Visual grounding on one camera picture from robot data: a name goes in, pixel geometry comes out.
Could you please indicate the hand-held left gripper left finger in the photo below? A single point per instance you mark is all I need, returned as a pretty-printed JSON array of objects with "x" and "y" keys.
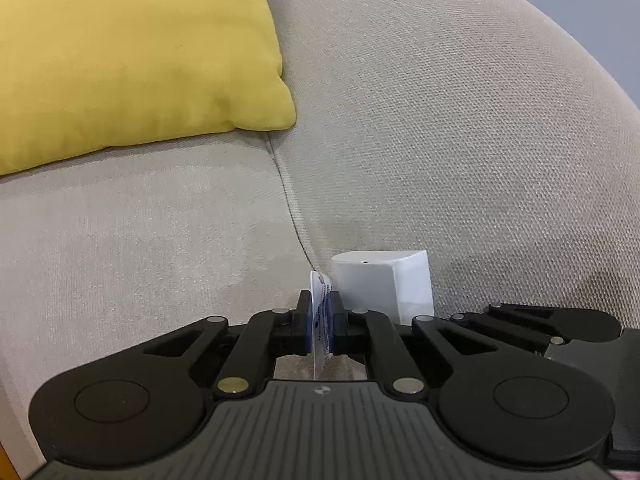
[{"x": 306, "y": 325}]

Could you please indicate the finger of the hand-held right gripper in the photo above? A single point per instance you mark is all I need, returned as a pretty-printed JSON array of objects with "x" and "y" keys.
[
  {"x": 575, "y": 322},
  {"x": 500, "y": 330}
]

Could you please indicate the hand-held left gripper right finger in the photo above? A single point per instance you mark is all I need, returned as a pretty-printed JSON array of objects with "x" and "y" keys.
[{"x": 328, "y": 325}]

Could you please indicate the beige fabric sofa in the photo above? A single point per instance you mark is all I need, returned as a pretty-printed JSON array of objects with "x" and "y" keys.
[{"x": 450, "y": 135}]

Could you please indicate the yellow pillow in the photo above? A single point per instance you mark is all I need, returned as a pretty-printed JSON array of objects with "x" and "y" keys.
[{"x": 125, "y": 60}]

